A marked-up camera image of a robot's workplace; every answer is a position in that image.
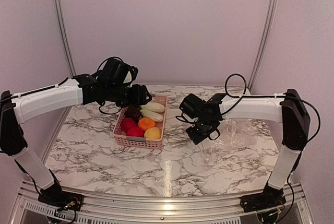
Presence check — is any white cabbage upper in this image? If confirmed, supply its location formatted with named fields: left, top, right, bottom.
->
left=140, top=102, right=165, bottom=113

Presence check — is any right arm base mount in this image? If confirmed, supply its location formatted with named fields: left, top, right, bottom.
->
left=240, top=183, right=286, bottom=213

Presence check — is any yellow pepper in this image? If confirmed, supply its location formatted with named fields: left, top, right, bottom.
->
left=144, top=127, right=161, bottom=139

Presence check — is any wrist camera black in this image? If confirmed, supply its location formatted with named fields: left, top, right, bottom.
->
left=179, top=93, right=206, bottom=119
left=96, top=56, right=138, bottom=88

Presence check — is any right aluminium corner post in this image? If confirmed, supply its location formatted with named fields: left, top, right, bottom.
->
left=248, top=0, right=278, bottom=91

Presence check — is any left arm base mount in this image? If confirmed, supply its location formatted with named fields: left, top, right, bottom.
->
left=38, top=182, right=84, bottom=211

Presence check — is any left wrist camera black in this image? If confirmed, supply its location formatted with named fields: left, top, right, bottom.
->
left=96, top=56, right=138, bottom=88

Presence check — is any left aluminium corner post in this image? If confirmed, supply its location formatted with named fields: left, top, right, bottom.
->
left=54, top=0, right=77, bottom=76

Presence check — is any dark purple pepper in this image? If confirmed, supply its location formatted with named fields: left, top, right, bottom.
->
left=124, top=107, right=142, bottom=122

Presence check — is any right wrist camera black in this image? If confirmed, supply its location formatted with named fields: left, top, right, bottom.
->
left=179, top=93, right=206, bottom=119

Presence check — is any white cabbage lower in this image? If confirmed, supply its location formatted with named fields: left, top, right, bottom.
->
left=140, top=109, right=164, bottom=123

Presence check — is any red pepper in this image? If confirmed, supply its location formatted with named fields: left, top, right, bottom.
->
left=121, top=117, right=137, bottom=133
left=126, top=127, right=145, bottom=137

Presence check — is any clear zip top bag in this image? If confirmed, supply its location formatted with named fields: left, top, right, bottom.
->
left=199, top=119, right=267, bottom=165

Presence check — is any pink plastic basket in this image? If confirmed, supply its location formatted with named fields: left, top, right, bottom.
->
left=113, top=95, right=168, bottom=149

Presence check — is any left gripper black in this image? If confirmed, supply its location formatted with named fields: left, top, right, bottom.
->
left=105, top=83, right=152, bottom=108

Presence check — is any white cabbage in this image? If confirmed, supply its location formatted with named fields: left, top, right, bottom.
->
left=140, top=109, right=164, bottom=123
left=140, top=102, right=165, bottom=113

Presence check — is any red pepper front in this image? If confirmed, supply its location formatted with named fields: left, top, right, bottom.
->
left=126, top=127, right=145, bottom=137

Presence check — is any aluminium front rail frame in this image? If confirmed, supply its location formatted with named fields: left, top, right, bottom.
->
left=8, top=181, right=315, bottom=223

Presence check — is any aluminium corner post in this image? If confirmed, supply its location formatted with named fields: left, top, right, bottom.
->
left=248, top=0, right=278, bottom=91
left=54, top=0, right=77, bottom=76

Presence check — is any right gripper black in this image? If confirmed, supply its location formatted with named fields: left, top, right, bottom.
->
left=186, top=117, right=217, bottom=145

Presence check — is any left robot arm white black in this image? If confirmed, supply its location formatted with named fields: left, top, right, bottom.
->
left=1, top=74, right=152, bottom=206

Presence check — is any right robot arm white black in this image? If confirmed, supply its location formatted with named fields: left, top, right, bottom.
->
left=180, top=89, right=311, bottom=207

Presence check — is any orange pepper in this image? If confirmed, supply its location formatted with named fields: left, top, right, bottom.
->
left=138, top=117, right=156, bottom=132

